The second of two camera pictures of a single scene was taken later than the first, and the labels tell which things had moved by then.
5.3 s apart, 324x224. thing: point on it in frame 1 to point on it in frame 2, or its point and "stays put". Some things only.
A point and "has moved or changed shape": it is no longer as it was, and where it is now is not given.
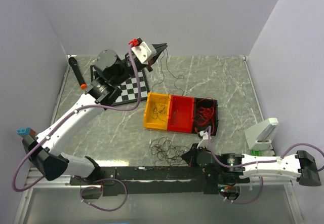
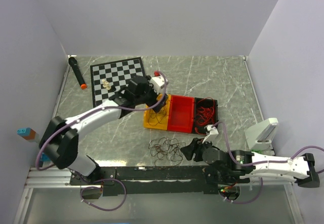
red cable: (204, 113) stays put
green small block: (258, 152) stays put
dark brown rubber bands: (159, 108) has moved or changed shape
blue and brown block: (25, 132) stays put
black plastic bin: (205, 114) stays put
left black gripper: (160, 48) to (155, 95)
